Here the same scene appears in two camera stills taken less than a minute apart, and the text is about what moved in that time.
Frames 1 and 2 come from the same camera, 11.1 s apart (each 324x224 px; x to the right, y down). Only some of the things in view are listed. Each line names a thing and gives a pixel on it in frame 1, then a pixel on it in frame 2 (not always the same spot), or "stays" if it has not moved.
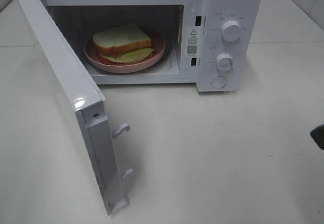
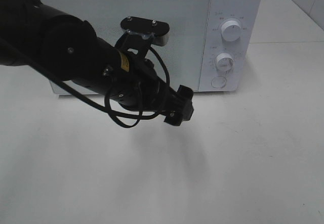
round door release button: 218,82 stays
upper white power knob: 231,31 stays
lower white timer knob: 224,62 stays
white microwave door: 61,64 -> 188,16
